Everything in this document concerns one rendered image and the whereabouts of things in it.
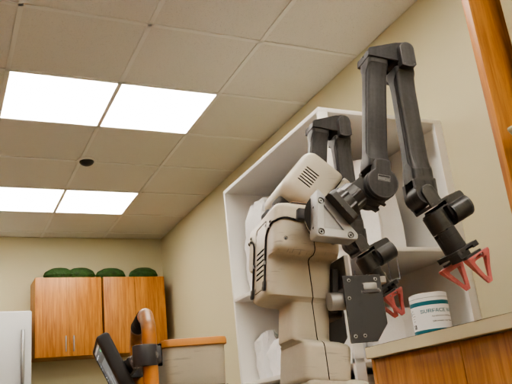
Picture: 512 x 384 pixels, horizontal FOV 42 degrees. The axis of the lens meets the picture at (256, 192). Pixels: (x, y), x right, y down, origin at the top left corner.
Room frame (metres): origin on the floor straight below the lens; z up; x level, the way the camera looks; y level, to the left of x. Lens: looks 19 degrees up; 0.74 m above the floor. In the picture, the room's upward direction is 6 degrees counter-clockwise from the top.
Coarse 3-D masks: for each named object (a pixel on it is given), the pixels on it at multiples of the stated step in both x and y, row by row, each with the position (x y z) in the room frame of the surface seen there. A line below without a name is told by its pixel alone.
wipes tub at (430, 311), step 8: (416, 296) 2.31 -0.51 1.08; (424, 296) 2.30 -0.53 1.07; (432, 296) 2.29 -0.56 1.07; (440, 296) 2.30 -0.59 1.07; (416, 304) 2.32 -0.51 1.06; (424, 304) 2.30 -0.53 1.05; (432, 304) 2.29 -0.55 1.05; (440, 304) 2.30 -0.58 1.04; (448, 304) 2.34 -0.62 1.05; (416, 312) 2.32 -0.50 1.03; (424, 312) 2.30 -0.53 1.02; (432, 312) 2.29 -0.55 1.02; (440, 312) 2.30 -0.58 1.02; (448, 312) 2.32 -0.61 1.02; (416, 320) 2.33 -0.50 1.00; (424, 320) 2.30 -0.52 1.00; (432, 320) 2.30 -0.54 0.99; (440, 320) 2.30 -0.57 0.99; (448, 320) 2.31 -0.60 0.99; (416, 328) 2.34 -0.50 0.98; (424, 328) 2.31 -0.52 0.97; (432, 328) 2.30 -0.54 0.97; (440, 328) 2.29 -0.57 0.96
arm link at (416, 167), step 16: (400, 48) 1.52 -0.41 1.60; (400, 64) 1.53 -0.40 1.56; (416, 64) 1.53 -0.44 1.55; (400, 80) 1.55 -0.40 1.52; (400, 96) 1.55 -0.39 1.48; (416, 96) 1.56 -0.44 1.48; (400, 112) 1.55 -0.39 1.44; (416, 112) 1.56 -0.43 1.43; (400, 128) 1.56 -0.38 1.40; (416, 128) 1.55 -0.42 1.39; (400, 144) 1.58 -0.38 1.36; (416, 144) 1.55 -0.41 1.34; (416, 160) 1.55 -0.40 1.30; (416, 176) 1.54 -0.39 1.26; (432, 176) 1.55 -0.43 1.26; (416, 192) 1.54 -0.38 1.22; (416, 208) 1.59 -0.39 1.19
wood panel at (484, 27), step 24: (480, 0) 2.01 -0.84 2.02; (480, 24) 2.00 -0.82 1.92; (504, 24) 2.05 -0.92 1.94; (480, 48) 1.98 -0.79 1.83; (504, 48) 2.03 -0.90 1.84; (480, 72) 2.00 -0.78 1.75; (504, 72) 2.02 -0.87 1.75; (504, 96) 2.01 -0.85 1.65; (504, 120) 2.00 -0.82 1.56; (504, 144) 1.99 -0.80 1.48; (504, 168) 2.00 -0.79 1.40
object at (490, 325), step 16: (480, 320) 1.92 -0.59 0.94; (496, 320) 1.87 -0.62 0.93; (416, 336) 2.18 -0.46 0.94; (432, 336) 2.11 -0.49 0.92; (448, 336) 2.05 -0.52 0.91; (464, 336) 1.99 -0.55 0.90; (480, 336) 1.99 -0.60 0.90; (368, 352) 2.43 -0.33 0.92; (384, 352) 2.35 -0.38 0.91; (400, 352) 2.29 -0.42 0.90
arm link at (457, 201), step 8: (424, 192) 1.53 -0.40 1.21; (432, 192) 1.54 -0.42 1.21; (456, 192) 1.58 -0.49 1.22; (432, 200) 1.54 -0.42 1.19; (440, 200) 1.55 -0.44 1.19; (448, 200) 1.58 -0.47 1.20; (456, 200) 1.58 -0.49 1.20; (464, 200) 1.58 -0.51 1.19; (424, 208) 1.61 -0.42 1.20; (456, 208) 1.57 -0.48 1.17; (464, 208) 1.58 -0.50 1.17; (472, 208) 1.59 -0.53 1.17; (416, 216) 1.61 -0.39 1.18; (456, 216) 1.58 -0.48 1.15; (464, 216) 1.59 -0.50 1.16
